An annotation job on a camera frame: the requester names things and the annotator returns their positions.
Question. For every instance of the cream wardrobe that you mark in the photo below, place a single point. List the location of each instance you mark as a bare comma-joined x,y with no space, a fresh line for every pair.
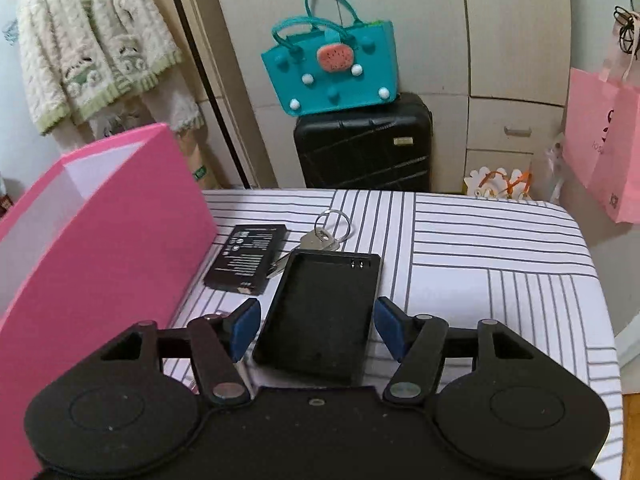
450,30

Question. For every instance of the black hard-shell suitcase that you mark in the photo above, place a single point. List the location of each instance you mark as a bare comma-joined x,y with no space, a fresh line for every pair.
362,145

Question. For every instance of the teal felt handbag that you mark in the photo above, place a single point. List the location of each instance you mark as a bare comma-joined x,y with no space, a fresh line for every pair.
330,75

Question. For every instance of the brown cardboard box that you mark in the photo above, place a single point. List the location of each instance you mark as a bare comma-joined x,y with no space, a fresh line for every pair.
200,167

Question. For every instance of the black plastic back cover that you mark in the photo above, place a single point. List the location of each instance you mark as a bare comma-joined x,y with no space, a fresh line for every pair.
320,320

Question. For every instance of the white and orange paper bag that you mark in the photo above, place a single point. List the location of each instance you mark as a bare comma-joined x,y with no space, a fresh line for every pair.
495,182

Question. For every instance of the pink cardboard box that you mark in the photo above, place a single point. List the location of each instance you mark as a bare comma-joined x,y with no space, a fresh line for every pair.
125,240

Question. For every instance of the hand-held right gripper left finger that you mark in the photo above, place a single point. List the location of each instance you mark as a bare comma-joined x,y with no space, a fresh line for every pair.
247,327

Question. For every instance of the black flat battery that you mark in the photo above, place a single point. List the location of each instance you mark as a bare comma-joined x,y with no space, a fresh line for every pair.
247,260

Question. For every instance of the cream and green fleece jacket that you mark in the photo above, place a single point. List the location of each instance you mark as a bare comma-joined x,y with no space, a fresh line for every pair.
95,45

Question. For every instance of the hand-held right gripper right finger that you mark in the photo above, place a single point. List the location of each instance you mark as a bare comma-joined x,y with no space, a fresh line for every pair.
388,327

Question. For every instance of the pink shopping bag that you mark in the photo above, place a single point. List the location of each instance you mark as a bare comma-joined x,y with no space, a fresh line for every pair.
622,170
582,130

